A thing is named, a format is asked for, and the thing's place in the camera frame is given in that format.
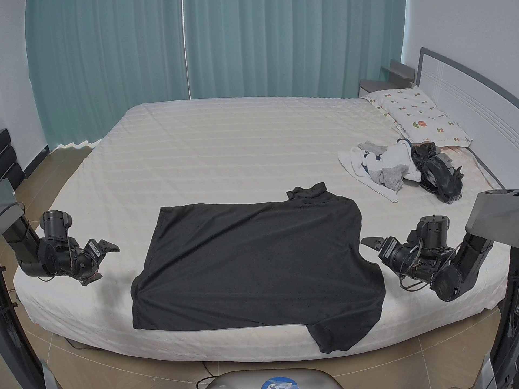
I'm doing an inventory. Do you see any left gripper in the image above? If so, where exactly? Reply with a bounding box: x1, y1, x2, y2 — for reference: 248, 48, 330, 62
86, 239, 108, 264

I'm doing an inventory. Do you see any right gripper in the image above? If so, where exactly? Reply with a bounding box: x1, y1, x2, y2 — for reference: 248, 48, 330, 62
378, 236, 410, 267

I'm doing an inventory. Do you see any black T-shirt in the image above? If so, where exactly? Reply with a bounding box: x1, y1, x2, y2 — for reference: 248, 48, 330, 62
131, 182, 387, 354

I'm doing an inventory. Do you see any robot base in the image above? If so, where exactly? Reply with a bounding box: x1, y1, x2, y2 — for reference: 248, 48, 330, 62
203, 369, 341, 389

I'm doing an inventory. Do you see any pile of clothes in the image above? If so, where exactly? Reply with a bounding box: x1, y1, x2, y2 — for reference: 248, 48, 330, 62
338, 139, 464, 206

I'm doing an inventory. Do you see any bed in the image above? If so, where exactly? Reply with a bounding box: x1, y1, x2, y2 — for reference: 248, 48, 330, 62
13, 47, 519, 365

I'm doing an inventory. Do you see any dark grey chest of drawers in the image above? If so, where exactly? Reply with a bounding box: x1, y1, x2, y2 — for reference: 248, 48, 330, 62
0, 127, 25, 191

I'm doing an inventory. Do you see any white printed pillow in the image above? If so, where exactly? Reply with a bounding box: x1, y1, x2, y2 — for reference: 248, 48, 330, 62
364, 85, 474, 147

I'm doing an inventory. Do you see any grey bedside table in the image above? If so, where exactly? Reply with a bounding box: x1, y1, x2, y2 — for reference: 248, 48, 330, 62
359, 58, 416, 96

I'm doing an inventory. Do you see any blue-green curtain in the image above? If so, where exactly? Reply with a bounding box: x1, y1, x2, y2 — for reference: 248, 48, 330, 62
183, 0, 408, 99
25, 0, 190, 149

